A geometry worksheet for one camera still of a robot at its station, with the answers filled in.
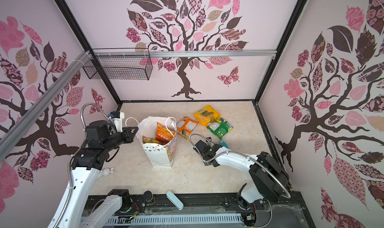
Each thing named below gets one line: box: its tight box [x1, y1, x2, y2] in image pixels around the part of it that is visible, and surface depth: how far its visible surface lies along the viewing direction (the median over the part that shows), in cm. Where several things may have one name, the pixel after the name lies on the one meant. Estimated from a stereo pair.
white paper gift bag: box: [137, 116, 177, 168], surface depth 79 cm
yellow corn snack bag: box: [193, 105, 221, 127], surface depth 106 cm
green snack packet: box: [206, 121, 234, 140], surface depth 102 cm
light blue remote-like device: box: [166, 190, 184, 211], surface depth 73 cm
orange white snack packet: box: [176, 116, 199, 140], surface depth 104 cm
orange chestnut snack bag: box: [155, 121, 176, 145], surface depth 85 cm
